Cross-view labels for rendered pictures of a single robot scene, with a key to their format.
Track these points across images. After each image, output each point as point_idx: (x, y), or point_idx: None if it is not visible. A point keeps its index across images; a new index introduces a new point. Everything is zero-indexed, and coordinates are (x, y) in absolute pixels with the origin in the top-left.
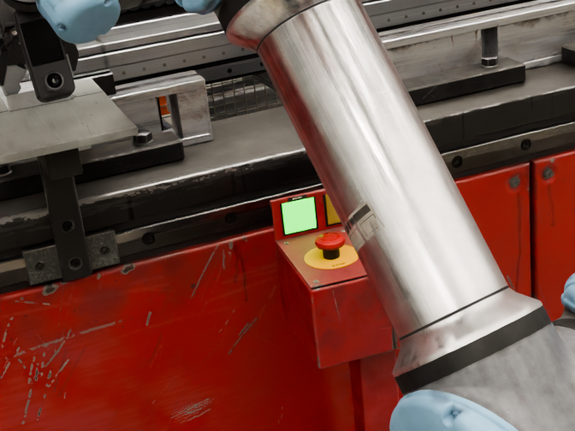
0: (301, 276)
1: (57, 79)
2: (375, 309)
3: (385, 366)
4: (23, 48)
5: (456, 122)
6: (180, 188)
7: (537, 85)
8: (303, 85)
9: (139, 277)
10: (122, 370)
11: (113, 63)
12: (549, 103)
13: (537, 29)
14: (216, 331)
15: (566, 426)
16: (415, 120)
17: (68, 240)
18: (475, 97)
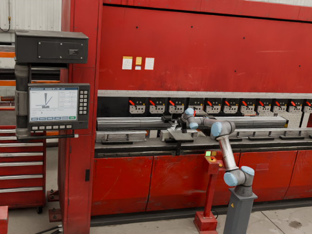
0: (208, 161)
1: (185, 131)
2: (216, 167)
3: (215, 176)
4: (182, 126)
5: (230, 145)
6: (193, 146)
7: (243, 142)
8: (222, 145)
9: (184, 157)
10: (178, 169)
11: None
12: (244, 145)
13: (245, 133)
14: (191, 166)
15: (238, 177)
16: (231, 150)
17: (178, 150)
18: (234, 141)
